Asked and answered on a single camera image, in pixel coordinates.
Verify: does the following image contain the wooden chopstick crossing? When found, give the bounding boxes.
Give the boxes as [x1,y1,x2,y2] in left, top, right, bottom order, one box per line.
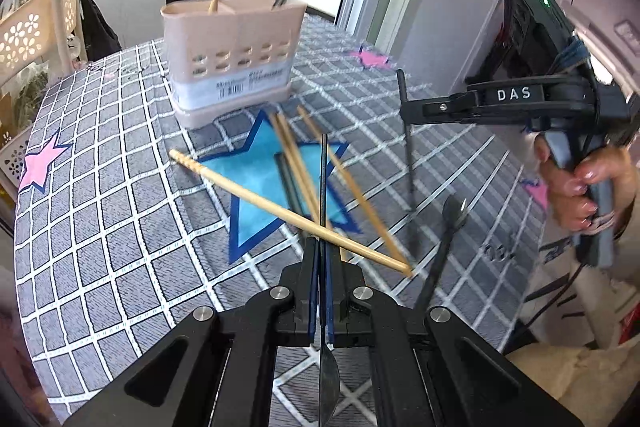
[169,148,411,275]

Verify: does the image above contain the pink plastic utensil holder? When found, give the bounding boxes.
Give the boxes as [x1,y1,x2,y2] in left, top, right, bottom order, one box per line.
[160,0,306,129]

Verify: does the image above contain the person right hand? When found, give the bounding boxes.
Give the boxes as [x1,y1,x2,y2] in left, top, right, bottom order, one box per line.
[534,134,638,232]

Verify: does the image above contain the pink star sticker far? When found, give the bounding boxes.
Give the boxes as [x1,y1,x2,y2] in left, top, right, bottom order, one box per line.
[349,48,390,69]

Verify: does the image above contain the pink star sticker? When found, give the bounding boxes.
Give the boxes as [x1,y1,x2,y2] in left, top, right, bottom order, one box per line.
[18,130,73,193]
[349,48,390,69]

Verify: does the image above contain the wooden chopstick right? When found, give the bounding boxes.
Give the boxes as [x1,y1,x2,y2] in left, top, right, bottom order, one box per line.
[280,117,409,264]

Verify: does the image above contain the wooden chopstick pair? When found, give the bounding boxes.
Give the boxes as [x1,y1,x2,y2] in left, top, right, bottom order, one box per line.
[275,111,352,263]
[268,111,321,228]

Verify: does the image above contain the black fork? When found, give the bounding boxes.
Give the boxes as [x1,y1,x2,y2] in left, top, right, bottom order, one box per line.
[414,195,468,313]

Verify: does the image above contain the blue star sticker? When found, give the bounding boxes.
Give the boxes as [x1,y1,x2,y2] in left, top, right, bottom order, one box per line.
[198,110,360,263]

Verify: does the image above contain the grey checked tablecloth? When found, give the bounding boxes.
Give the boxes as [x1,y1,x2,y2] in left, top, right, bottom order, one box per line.
[14,17,544,420]

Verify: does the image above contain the pink star sticker left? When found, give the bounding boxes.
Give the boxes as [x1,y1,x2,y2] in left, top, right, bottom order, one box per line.
[18,130,73,193]

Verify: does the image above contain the beige plastic storage rack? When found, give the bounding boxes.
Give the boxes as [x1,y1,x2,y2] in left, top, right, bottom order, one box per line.
[1,0,87,202]

